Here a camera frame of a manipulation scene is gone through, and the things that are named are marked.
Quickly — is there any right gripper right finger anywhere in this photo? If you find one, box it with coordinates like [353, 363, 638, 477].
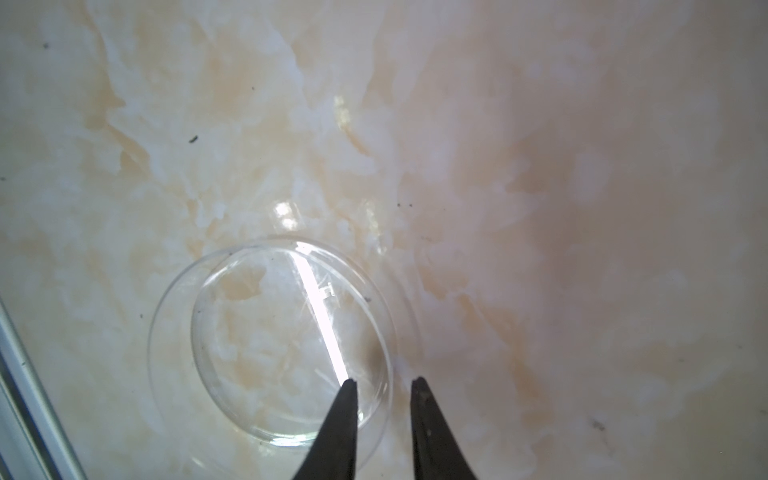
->
[410, 377, 477, 480]

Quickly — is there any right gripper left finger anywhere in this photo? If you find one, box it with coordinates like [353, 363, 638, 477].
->
[293, 379, 358, 480]

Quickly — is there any clear petri dish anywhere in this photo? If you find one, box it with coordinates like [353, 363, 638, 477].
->
[147, 236, 396, 479]

